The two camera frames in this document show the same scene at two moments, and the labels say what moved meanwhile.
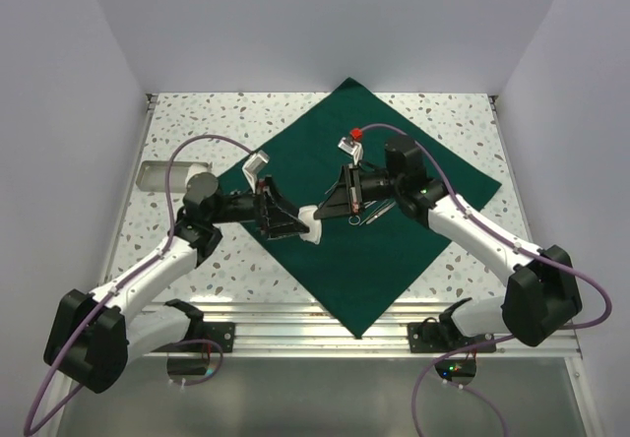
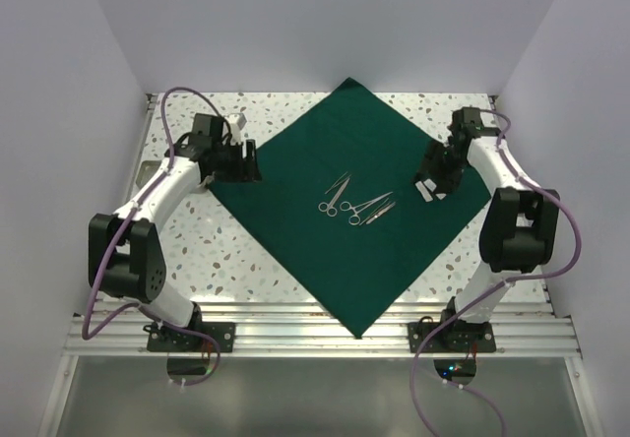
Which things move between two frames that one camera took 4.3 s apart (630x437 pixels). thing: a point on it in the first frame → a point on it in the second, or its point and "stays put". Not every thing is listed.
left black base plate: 220,333 stays put
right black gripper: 346,197 → 447,183
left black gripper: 275,210 → 245,170
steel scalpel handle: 381,213 stays put
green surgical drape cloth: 364,260 stays put
